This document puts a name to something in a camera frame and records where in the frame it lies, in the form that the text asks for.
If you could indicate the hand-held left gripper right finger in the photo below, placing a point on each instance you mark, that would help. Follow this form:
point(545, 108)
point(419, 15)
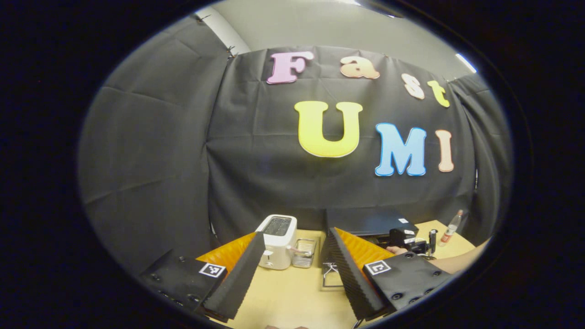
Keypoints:
point(349, 278)

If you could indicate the white toaster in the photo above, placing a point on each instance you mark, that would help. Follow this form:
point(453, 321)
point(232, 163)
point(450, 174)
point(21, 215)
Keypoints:
point(276, 242)

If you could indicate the black electric oven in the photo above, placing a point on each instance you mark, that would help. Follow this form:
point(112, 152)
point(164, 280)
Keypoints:
point(365, 221)

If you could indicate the black backdrop cloth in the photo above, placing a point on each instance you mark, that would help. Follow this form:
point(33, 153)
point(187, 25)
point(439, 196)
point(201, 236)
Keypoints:
point(155, 151)

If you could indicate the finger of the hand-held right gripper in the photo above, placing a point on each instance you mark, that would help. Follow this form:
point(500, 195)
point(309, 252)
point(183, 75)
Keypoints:
point(432, 242)

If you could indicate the small ceiling light panel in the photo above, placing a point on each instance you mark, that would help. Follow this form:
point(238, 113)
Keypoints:
point(466, 63)

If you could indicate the clear plastic water bottle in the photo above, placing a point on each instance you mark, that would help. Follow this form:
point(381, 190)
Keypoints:
point(450, 230)

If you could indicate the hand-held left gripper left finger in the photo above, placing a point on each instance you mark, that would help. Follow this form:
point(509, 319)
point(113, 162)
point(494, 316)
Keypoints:
point(242, 278)

